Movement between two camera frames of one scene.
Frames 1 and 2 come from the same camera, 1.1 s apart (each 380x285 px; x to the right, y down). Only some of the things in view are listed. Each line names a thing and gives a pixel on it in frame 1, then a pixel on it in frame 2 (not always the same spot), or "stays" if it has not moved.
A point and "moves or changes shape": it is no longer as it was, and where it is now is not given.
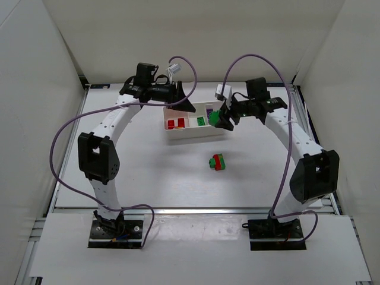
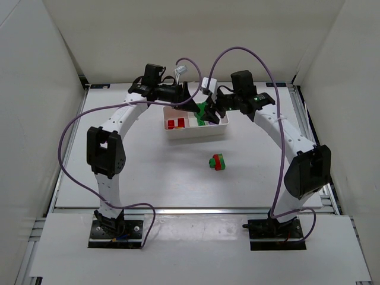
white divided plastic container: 179,124 stays
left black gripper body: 178,95 stays
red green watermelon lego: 171,124 stays
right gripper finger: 224,121 to 209,114
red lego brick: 181,122 stays
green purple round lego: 214,117 moves or changes shape
